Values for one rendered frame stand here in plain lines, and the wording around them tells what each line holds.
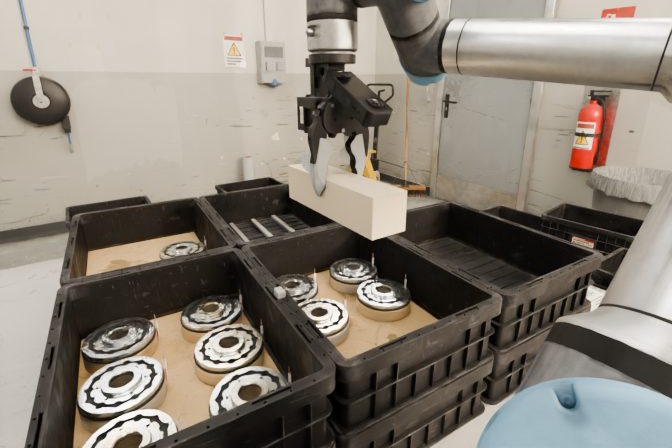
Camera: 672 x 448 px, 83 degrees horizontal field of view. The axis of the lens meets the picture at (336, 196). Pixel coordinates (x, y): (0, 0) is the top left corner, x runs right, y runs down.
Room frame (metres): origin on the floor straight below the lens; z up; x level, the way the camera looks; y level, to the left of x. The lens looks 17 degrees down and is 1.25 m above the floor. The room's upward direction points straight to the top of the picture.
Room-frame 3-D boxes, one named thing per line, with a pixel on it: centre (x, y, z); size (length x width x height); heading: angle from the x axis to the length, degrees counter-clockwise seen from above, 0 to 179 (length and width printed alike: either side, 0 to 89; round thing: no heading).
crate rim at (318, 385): (0.45, 0.22, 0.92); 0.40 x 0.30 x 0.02; 31
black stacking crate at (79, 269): (0.80, 0.43, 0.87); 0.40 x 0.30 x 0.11; 31
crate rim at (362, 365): (0.61, -0.03, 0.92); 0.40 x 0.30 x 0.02; 31
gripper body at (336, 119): (0.61, 0.01, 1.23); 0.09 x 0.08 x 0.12; 34
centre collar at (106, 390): (0.41, 0.29, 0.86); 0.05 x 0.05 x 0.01
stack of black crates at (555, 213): (1.74, -1.27, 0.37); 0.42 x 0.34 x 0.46; 34
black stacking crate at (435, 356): (0.61, -0.03, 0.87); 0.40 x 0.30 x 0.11; 31
